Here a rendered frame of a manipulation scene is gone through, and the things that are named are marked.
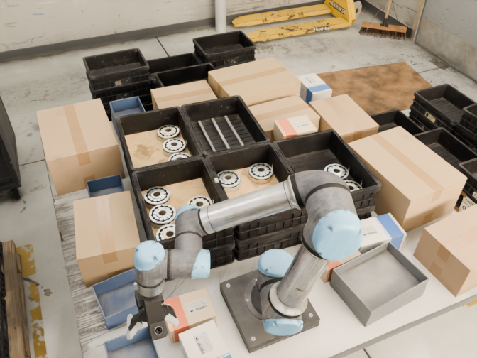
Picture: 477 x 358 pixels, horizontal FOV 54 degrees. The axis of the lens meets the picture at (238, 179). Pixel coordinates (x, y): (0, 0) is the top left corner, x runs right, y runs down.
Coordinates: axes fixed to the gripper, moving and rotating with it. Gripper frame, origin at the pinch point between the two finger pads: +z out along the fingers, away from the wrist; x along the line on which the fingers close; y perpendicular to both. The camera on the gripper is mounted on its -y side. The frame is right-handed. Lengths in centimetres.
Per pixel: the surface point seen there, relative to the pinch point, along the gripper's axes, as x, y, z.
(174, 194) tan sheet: -23, 60, 2
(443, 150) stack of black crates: -201, 86, 31
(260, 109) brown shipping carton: -78, 100, -6
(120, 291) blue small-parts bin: 4.9, 31.2, 17.5
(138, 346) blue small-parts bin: 3.4, 7.8, 17.4
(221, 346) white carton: -19.5, -6.4, 6.7
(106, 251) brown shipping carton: 7.3, 37.6, 2.0
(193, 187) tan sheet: -32, 62, 1
